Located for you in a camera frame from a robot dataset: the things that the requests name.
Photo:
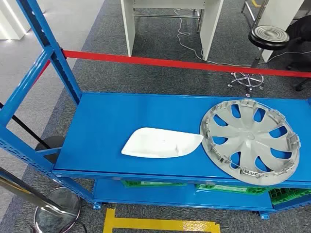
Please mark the white car mirror cover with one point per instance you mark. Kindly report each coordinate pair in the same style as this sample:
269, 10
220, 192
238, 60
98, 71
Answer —
158, 143

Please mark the blue metal shelf rack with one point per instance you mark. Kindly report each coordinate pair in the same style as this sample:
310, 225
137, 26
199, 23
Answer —
146, 112

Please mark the red barrier belt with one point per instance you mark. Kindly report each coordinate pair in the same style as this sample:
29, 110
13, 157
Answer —
42, 71
170, 62

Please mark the green plastic crate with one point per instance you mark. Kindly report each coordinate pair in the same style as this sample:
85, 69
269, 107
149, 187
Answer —
230, 189
289, 195
155, 184

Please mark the white desk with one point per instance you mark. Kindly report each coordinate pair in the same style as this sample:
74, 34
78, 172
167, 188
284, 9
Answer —
274, 13
208, 29

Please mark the silver plastic wheel hubcap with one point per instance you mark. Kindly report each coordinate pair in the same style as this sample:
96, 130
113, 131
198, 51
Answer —
247, 138

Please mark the black round stool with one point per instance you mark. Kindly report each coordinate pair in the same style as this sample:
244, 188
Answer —
268, 37

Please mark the white display plinth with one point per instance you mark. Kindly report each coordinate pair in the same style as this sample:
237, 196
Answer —
14, 19

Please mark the black office chair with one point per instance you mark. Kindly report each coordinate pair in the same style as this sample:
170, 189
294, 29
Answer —
301, 32

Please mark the chrome stanchion post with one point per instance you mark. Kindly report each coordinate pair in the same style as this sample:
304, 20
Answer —
56, 212

